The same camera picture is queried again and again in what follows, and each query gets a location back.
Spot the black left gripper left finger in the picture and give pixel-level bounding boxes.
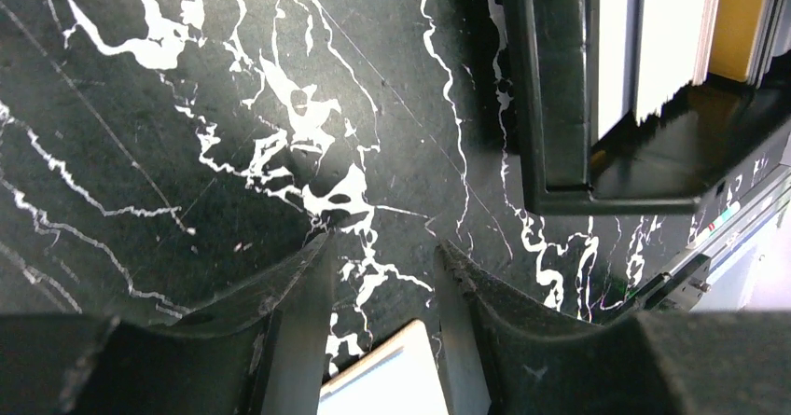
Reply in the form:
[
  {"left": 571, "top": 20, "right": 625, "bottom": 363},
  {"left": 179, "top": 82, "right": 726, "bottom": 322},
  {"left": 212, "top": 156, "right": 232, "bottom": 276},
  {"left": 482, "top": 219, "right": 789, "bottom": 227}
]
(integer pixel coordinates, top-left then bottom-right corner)
[{"left": 1, "top": 233, "right": 336, "bottom": 414}]

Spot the beige card holder wallet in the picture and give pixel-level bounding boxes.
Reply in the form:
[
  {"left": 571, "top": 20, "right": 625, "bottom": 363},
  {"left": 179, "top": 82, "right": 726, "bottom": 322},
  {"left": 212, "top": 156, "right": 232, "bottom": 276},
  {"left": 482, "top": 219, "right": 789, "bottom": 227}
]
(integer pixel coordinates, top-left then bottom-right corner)
[{"left": 317, "top": 320, "right": 449, "bottom": 415}]

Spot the black card box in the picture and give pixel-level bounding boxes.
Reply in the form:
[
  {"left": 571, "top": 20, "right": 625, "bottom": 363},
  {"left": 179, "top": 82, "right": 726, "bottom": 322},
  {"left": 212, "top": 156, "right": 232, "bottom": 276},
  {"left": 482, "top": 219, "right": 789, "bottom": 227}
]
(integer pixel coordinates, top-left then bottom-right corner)
[{"left": 504, "top": 0, "right": 790, "bottom": 215}]

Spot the stack of cards in box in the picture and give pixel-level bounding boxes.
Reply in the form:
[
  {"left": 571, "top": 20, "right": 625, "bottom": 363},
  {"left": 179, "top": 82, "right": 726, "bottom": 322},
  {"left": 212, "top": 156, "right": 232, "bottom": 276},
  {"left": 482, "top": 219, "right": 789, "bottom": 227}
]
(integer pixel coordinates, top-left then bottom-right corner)
[{"left": 591, "top": 0, "right": 790, "bottom": 141}]

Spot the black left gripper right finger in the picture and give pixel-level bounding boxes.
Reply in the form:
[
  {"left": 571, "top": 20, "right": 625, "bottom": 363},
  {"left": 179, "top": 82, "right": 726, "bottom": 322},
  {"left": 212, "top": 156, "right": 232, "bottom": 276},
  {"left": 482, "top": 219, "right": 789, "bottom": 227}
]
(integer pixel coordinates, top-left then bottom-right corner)
[{"left": 435, "top": 242, "right": 790, "bottom": 414}]

